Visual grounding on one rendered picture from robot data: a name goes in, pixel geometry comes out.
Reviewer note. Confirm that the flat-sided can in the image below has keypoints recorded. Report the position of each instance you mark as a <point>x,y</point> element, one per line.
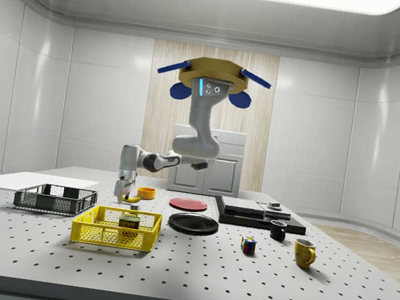
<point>129,223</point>

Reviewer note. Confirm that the white cabinet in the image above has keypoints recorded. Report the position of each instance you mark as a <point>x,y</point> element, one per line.
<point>228,161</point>

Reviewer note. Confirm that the white board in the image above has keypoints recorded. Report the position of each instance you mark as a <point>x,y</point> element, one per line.
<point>13,179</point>

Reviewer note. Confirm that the dark grey basket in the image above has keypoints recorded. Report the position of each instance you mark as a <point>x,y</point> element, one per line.
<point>51,201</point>

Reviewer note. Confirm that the yellow mug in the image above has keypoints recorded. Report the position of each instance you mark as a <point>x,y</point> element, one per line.
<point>302,254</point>

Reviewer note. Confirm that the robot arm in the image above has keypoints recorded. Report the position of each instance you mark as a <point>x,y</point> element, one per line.
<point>200,120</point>

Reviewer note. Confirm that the yellow basket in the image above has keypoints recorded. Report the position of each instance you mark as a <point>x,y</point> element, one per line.
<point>98,234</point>

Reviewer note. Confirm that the puzzle cube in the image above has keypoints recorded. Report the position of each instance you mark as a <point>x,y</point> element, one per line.
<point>248,245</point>

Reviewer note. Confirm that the banana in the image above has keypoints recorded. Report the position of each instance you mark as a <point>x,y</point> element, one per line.
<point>134,199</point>

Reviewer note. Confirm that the black mug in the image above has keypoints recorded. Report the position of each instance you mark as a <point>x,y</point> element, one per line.
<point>277,231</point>

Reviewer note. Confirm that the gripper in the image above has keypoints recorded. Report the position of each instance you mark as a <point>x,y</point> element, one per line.
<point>121,187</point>

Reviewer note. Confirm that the black stove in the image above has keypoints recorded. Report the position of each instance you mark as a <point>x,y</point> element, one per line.
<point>251,211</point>

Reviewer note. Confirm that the black plate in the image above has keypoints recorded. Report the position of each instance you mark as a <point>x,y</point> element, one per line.
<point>193,224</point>

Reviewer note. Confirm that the red plate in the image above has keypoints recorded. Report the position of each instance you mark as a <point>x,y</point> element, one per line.
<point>188,204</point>

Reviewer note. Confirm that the yellow bowl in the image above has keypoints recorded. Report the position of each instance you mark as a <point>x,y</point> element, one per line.
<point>146,193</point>

